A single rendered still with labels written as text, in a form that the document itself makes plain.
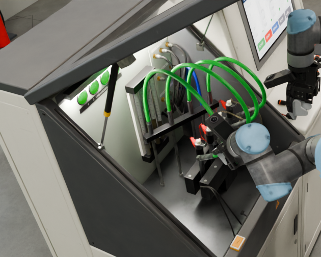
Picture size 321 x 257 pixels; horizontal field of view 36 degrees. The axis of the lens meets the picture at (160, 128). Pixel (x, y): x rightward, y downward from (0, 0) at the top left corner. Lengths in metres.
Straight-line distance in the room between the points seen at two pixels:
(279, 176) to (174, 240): 0.45
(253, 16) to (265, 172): 0.96
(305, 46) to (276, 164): 0.38
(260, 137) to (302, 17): 0.38
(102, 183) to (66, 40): 0.49
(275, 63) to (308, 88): 0.72
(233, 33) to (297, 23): 0.54
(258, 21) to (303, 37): 0.67
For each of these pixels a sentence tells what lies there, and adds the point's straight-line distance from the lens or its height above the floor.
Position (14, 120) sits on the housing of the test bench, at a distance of 1.63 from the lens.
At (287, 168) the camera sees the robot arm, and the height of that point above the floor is 1.37.
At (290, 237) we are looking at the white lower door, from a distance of 2.15.
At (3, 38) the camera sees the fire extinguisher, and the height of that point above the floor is 0.12.
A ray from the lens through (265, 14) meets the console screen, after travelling 2.12.
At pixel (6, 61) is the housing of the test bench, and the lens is 1.65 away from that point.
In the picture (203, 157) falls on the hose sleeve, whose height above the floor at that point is 1.14.
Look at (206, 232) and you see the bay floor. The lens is 1.80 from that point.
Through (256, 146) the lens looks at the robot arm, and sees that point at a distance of 1.17.
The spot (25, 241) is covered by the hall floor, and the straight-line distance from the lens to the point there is 3.15.
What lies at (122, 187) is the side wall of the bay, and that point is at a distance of 1.47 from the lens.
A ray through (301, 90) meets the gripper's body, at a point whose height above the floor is 1.36.
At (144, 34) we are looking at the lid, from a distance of 1.02.
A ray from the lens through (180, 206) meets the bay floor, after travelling 1.89.
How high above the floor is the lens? 2.21
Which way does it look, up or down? 38 degrees down
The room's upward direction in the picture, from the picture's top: 11 degrees counter-clockwise
